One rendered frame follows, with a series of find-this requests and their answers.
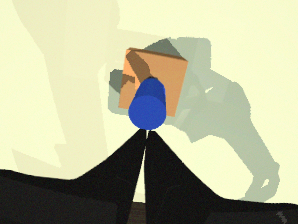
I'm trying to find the orange square block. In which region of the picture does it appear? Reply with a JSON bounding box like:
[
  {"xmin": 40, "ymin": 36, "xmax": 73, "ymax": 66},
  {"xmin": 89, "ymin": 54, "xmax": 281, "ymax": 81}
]
[{"xmin": 118, "ymin": 47, "xmax": 189, "ymax": 117}]

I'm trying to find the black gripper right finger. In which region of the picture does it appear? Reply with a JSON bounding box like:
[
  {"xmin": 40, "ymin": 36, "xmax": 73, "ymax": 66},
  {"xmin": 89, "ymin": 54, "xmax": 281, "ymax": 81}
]
[{"xmin": 144, "ymin": 131, "xmax": 298, "ymax": 224}]

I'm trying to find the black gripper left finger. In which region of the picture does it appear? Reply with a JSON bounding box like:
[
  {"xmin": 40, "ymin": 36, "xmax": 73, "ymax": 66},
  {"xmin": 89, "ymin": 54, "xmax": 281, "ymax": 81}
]
[{"xmin": 0, "ymin": 129, "xmax": 146, "ymax": 224}]

